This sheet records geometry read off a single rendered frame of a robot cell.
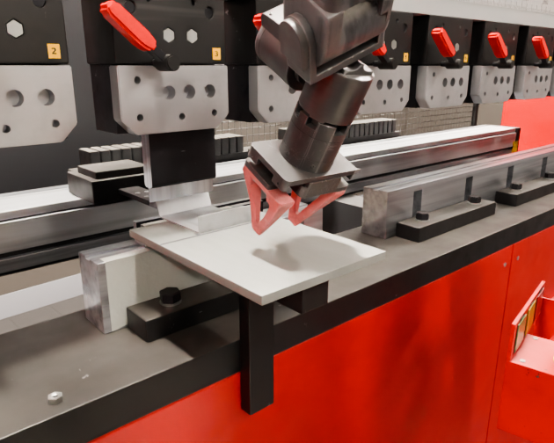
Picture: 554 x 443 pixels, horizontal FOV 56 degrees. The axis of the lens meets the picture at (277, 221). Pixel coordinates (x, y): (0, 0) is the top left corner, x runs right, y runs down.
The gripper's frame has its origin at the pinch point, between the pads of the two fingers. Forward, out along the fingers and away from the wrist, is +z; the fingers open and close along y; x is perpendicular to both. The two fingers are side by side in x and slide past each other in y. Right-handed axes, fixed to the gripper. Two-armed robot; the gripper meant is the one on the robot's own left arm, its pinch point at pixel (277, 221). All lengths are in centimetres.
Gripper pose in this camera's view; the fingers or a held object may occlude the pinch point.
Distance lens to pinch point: 59.0
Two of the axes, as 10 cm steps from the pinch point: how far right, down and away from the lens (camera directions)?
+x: 5.7, 6.5, -5.0
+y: -7.6, 1.8, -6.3
